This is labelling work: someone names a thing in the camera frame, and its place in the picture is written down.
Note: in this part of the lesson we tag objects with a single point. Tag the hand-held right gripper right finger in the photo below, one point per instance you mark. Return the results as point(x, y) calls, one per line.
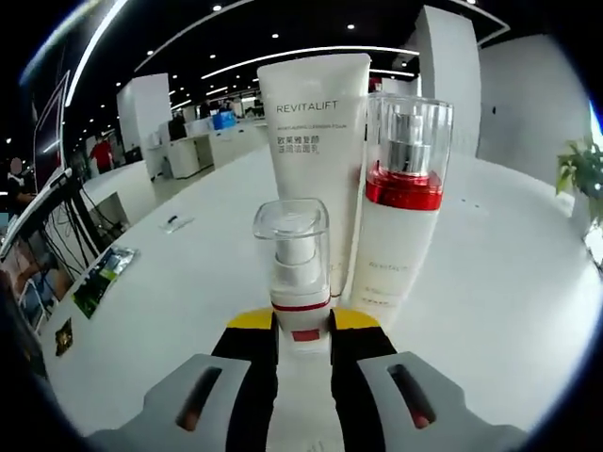
point(363, 386)

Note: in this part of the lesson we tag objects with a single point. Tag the green potted plant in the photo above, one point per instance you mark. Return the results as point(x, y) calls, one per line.
point(581, 174)

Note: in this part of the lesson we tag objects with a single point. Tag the white column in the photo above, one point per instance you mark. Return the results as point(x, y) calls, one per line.
point(143, 122)
point(447, 85)

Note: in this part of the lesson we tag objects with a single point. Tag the white skincare bottle red collar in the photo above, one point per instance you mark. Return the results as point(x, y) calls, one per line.
point(400, 245)

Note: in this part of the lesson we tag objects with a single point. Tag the small clear plastic packet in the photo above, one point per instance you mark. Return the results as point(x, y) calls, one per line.
point(175, 223)

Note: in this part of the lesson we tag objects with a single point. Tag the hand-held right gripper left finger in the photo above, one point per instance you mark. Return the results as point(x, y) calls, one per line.
point(249, 386)

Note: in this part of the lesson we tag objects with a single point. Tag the blue box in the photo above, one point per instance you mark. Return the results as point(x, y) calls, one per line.
point(223, 120)

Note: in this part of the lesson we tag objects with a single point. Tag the ceiling spot lights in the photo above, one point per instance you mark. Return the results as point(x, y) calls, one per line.
point(351, 26)

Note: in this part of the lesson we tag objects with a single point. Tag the white standing desk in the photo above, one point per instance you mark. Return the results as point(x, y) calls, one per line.
point(33, 216)

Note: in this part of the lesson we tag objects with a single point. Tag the green and dark sachet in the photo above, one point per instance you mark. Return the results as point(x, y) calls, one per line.
point(101, 282)

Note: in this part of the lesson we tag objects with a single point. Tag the gold brown sachet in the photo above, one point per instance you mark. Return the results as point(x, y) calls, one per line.
point(63, 336)

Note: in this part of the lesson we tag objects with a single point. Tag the small white skincare pump bottle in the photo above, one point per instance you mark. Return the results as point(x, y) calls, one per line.
point(294, 263)

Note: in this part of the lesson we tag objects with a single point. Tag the white skincare tube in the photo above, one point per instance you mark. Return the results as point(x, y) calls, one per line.
point(315, 155)

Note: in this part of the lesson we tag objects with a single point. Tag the long white counter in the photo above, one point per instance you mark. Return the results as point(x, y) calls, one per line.
point(221, 146)

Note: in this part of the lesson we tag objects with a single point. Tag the white computer monitor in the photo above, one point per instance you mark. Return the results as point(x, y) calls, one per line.
point(49, 136)

